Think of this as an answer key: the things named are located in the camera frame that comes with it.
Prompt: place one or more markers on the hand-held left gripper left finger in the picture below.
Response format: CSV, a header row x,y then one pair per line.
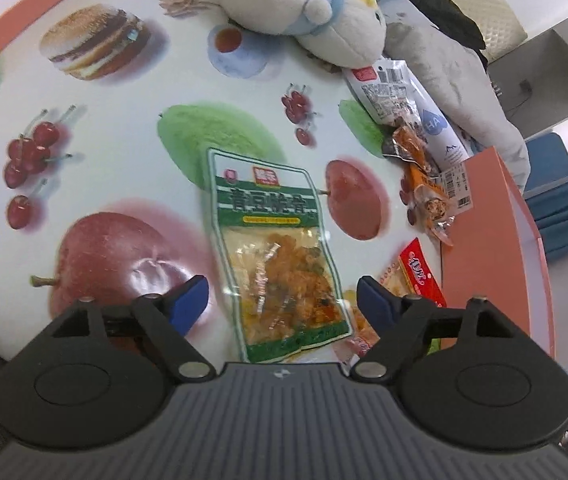
x,y
190,302

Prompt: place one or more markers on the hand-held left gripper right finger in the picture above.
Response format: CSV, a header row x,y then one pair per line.
x,y
371,301

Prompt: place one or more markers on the green snack packet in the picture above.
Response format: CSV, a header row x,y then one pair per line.
x,y
274,255

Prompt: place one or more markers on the red snack packet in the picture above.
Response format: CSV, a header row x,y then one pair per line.
x,y
416,275

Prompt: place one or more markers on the fruit print mat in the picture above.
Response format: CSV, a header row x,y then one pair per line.
x,y
139,185

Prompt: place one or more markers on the orange small snack packet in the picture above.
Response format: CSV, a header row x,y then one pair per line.
x,y
424,180

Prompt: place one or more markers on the blue white packet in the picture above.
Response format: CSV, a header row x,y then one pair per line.
x,y
446,150

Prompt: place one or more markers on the white snack packet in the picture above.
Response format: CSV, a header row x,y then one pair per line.
x,y
384,92

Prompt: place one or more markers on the blue covered chair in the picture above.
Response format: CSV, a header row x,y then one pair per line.
x,y
549,160

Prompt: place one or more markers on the black jacket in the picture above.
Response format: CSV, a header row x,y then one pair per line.
x,y
434,5

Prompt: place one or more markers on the white blue plush toy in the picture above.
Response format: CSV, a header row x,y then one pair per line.
x,y
309,5

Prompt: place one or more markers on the cream quilted headboard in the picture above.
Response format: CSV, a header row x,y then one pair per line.
x,y
494,5

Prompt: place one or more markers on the white wall cabinet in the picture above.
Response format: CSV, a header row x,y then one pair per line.
x,y
544,80

